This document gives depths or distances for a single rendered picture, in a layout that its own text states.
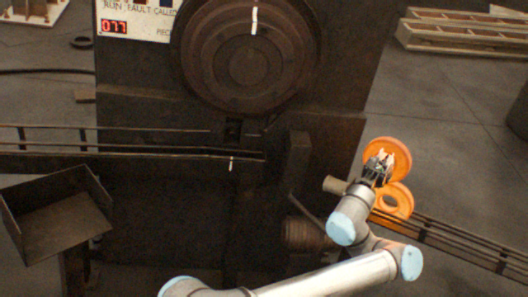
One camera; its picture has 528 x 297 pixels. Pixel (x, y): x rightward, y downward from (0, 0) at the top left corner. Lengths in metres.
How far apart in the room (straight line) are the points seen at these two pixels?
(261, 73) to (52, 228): 0.79
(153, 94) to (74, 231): 0.52
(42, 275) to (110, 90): 0.92
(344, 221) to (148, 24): 0.86
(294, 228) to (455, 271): 1.13
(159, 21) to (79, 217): 0.67
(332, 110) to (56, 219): 1.00
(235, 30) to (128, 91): 0.52
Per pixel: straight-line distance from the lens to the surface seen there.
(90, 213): 1.69
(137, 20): 1.67
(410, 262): 1.40
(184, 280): 1.23
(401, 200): 1.72
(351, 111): 1.87
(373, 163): 1.55
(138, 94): 1.76
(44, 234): 1.66
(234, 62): 1.46
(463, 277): 2.72
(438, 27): 5.30
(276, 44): 1.45
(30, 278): 2.34
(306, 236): 1.83
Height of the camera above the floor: 1.77
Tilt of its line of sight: 35 degrees down
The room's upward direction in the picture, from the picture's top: 11 degrees clockwise
